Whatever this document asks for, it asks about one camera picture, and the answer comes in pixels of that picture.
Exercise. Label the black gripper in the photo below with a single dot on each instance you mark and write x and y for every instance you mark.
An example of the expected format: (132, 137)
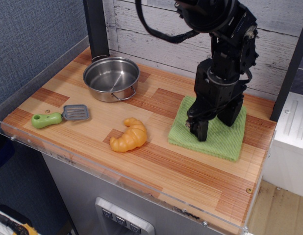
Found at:
(214, 98)

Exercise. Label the green cloth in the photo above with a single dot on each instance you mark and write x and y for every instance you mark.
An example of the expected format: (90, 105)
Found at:
(222, 141)

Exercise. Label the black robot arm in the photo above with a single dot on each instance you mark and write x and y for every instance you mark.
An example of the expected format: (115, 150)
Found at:
(222, 79)

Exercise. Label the orange plastic croissant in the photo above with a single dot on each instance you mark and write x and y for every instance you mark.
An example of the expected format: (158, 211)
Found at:
(135, 136)

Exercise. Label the brass screw washer right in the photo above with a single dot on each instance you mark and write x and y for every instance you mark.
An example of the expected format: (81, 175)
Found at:
(249, 190)

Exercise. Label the stainless steel pot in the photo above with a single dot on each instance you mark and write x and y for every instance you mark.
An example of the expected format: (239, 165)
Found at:
(112, 79)

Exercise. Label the silver dispenser button panel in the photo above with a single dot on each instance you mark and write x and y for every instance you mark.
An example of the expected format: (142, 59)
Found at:
(127, 223)

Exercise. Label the grey toy fridge cabinet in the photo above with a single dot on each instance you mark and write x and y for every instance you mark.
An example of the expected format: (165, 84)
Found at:
(92, 195)

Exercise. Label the yellow object bottom left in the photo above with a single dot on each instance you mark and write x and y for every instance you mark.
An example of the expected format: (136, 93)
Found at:
(27, 230)

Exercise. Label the white aluminium frame block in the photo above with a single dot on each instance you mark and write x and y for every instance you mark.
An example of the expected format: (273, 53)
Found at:
(284, 165)

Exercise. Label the clear acrylic guard rail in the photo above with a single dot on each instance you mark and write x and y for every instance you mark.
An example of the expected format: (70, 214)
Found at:
(197, 186)

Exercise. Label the green handled grey spatula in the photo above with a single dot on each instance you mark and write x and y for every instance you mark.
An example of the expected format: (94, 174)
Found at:
(70, 112)

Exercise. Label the dark metal left post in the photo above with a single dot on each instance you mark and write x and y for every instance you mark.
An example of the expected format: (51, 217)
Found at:
(96, 27)

